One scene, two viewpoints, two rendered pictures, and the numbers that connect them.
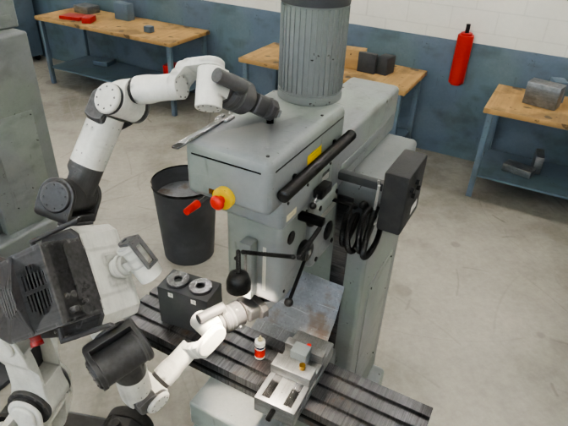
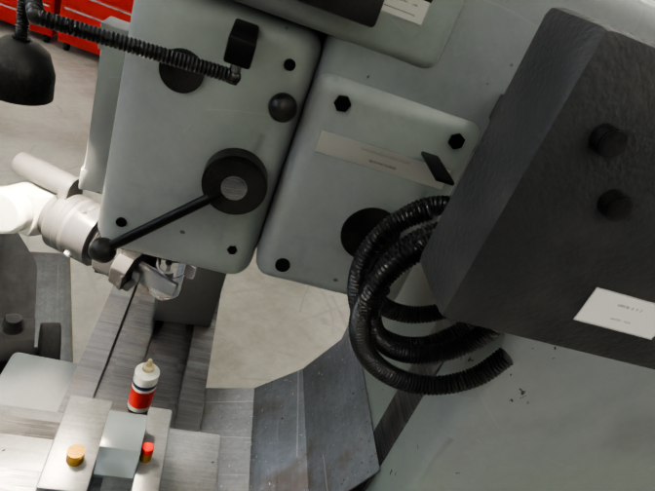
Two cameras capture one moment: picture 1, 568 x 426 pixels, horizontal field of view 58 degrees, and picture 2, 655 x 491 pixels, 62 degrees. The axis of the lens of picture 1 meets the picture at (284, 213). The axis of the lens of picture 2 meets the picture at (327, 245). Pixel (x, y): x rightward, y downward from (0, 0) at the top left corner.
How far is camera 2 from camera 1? 1.40 m
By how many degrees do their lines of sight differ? 41
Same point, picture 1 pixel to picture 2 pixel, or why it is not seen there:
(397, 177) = (568, 24)
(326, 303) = (331, 468)
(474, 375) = not seen: outside the picture
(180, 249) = not seen: hidden behind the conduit
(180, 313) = not seen: hidden behind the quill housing
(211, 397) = (33, 378)
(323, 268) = (384, 396)
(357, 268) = (418, 446)
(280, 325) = (254, 429)
